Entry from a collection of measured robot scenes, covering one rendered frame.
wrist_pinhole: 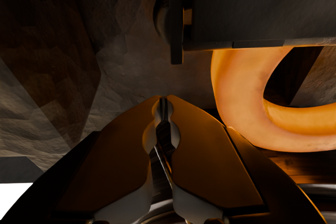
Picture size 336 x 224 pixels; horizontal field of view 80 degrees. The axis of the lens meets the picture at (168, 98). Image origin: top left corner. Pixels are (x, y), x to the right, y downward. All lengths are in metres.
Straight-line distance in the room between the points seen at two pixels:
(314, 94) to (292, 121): 0.10
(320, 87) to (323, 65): 0.04
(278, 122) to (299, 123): 0.03
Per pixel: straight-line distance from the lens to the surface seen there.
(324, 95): 0.32
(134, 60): 0.22
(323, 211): 0.31
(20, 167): 9.60
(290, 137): 0.21
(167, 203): 0.29
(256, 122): 0.18
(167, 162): 0.24
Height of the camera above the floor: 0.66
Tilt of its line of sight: 46 degrees up
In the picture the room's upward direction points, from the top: 176 degrees clockwise
